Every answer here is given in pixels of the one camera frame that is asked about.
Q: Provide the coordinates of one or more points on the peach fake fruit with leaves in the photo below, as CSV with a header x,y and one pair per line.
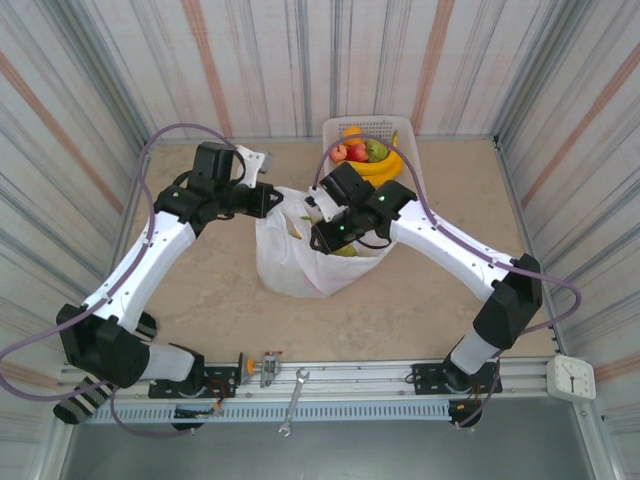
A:
x,y
298,233

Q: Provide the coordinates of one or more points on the white plastic bag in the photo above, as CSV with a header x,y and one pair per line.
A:
x,y
295,270

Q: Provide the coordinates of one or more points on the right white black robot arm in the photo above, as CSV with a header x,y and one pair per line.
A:
x,y
450,250

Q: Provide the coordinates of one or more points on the red fake apple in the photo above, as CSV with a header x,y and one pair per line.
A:
x,y
358,152

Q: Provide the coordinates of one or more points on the pink peach fake fruit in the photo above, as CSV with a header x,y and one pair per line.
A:
x,y
339,153

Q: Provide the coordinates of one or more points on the yellow fake banana bunch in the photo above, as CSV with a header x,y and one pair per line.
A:
x,y
382,169

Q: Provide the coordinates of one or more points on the orange fake fruit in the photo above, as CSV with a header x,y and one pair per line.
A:
x,y
352,132

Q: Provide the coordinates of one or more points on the white perforated plastic basket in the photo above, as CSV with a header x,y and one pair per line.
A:
x,y
407,130

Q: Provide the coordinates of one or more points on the silver metal clamp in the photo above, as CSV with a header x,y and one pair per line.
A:
x,y
270,367

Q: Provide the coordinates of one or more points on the silver metal wrench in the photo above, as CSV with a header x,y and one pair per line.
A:
x,y
293,402

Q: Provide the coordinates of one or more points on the black white striped sock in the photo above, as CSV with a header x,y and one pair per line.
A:
x,y
80,400

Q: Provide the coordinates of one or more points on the white square clock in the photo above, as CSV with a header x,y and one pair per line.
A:
x,y
571,378

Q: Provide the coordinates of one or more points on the aluminium mounting rail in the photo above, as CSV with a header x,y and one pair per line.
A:
x,y
350,372

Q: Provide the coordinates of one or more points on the orange knob on black bracket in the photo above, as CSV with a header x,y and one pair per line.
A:
x,y
248,365

